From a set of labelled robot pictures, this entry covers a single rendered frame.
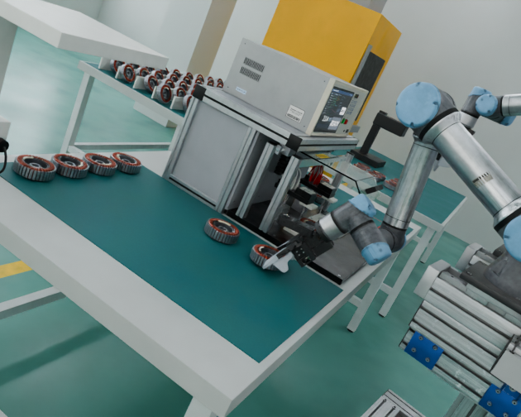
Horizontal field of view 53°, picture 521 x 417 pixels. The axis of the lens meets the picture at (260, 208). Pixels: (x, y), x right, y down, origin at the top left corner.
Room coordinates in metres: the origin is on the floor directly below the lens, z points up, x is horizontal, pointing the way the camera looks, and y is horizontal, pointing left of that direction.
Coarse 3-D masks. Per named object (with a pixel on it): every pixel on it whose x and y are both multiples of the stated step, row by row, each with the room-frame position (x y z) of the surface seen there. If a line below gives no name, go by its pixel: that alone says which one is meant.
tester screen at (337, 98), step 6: (336, 90) 1.84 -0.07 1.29; (330, 96) 1.81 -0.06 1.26; (336, 96) 1.86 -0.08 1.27; (342, 96) 1.93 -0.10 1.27; (348, 96) 1.99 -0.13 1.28; (330, 102) 1.84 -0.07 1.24; (336, 102) 1.89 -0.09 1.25; (342, 102) 1.96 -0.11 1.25; (348, 102) 2.02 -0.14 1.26; (324, 108) 1.81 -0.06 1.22; (330, 108) 1.87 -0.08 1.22; (336, 108) 1.92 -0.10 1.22; (324, 114) 1.84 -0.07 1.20; (330, 114) 1.89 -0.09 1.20; (336, 114) 1.95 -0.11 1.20; (318, 120) 1.81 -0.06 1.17; (330, 120) 1.92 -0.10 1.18
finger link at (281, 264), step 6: (288, 252) 1.42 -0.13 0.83; (270, 258) 1.40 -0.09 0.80; (276, 258) 1.39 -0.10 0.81; (282, 258) 1.40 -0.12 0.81; (288, 258) 1.41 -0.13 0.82; (264, 264) 1.40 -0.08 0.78; (270, 264) 1.39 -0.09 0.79; (276, 264) 1.39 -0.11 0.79; (282, 264) 1.40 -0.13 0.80; (282, 270) 1.39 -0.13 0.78
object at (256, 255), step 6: (258, 246) 1.47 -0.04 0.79; (264, 246) 1.49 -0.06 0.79; (252, 252) 1.44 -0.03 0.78; (258, 252) 1.43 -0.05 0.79; (264, 252) 1.49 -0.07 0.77; (270, 252) 1.49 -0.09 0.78; (276, 252) 1.49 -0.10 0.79; (252, 258) 1.43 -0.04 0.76; (258, 258) 1.41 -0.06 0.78; (264, 258) 1.41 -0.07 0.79; (258, 264) 1.41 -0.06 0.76; (270, 270) 1.42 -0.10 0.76; (276, 270) 1.42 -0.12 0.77
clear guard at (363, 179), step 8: (304, 152) 1.73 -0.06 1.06; (312, 152) 1.79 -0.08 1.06; (320, 152) 1.86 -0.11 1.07; (328, 152) 1.94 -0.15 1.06; (320, 160) 1.73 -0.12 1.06; (328, 160) 1.79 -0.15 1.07; (336, 160) 1.86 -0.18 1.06; (336, 168) 1.71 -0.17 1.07; (344, 168) 1.77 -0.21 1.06; (352, 168) 1.84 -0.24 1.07; (352, 176) 1.69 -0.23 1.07; (360, 176) 1.75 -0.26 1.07; (368, 176) 1.82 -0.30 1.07; (360, 184) 1.68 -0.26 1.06; (368, 184) 1.77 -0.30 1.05; (376, 184) 1.87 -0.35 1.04; (360, 192) 1.65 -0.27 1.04; (376, 192) 1.83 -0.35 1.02
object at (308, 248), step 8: (320, 232) 1.41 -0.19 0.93; (296, 240) 1.42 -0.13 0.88; (304, 240) 1.43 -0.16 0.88; (312, 240) 1.43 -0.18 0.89; (320, 240) 1.43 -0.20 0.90; (328, 240) 1.42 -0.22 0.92; (296, 248) 1.43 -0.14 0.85; (304, 248) 1.42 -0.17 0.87; (312, 248) 1.43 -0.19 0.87; (320, 248) 1.43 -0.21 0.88; (328, 248) 1.42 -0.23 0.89; (296, 256) 1.43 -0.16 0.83; (304, 256) 1.41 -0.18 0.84; (312, 256) 1.41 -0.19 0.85; (304, 264) 1.41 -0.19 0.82
